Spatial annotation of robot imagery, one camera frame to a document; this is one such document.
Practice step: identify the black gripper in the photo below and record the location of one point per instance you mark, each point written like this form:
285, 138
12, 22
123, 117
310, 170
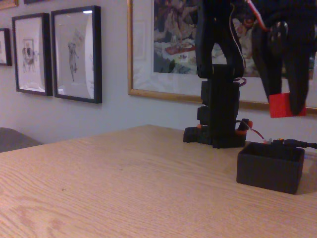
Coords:
292, 53

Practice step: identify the red cube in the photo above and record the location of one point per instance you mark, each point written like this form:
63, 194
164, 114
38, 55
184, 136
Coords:
280, 106

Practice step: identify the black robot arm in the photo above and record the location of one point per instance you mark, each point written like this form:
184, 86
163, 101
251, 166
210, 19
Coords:
220, 104

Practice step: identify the black box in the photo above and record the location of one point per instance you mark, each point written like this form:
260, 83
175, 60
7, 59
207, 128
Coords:
267, 173

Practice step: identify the small controller board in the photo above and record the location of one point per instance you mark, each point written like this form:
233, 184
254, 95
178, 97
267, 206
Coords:
273, 140

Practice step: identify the orange table clamp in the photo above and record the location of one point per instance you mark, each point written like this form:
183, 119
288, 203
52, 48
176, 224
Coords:
241, 132

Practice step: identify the gold framed large painting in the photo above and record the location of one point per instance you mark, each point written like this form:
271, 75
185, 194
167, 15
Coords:
173, 49

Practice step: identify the large black framed drawing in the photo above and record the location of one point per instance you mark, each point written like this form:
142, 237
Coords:
74, 54

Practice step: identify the medium black framed drawing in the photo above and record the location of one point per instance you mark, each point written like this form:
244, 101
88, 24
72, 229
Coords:
29, 54

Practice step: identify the small black framed picture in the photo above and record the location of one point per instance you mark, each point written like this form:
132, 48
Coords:
3, 47

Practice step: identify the dark picture frame edge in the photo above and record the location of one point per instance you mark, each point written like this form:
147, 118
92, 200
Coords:
34, 1

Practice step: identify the gold picture frame corner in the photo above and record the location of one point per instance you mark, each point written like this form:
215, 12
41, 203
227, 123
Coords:
8, 3

